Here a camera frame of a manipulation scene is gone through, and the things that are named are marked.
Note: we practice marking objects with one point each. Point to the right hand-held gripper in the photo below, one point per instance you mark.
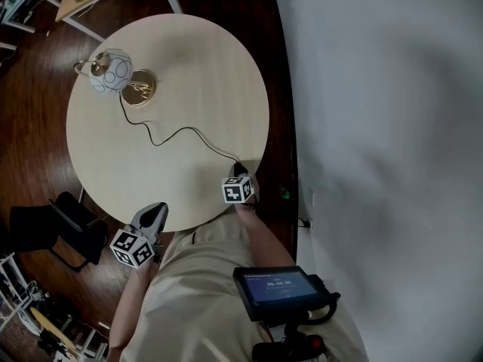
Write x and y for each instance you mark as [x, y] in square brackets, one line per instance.
[235, 191]

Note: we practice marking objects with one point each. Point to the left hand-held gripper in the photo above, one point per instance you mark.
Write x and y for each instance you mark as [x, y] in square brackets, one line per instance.
[134, 247]

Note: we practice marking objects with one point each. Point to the person's left forearm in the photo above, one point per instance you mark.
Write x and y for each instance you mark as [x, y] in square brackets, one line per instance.
[128, 304]

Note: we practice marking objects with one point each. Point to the small green object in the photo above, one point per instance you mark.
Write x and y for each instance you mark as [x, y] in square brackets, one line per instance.
[285, 194]

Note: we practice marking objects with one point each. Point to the person's right forearm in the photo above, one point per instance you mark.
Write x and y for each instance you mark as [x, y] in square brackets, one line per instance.
[264, 240]

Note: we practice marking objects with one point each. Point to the red round button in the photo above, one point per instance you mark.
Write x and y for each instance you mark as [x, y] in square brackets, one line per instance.
[316, 342]

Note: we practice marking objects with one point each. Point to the cluttered white rack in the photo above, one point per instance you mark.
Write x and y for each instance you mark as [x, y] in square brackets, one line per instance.
[41, 323]

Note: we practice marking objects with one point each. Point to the black wall plug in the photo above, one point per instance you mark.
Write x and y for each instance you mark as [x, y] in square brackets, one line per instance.
[307, 223]

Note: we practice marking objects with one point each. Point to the black folding chair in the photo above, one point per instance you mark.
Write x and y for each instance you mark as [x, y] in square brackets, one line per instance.
[75, 232]

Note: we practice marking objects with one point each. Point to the chest-mounted tablet screen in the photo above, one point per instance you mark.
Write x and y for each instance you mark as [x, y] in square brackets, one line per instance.
[277, 287]

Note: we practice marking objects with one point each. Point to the person's light shirt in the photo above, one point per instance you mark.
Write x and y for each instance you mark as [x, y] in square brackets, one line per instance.
[196, 296]

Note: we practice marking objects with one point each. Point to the globe table lamp brass base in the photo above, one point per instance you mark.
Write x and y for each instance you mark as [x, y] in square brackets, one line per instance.
[111, 72]

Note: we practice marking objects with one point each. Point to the white wall socket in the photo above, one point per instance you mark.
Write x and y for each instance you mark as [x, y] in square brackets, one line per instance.
[311, 196]

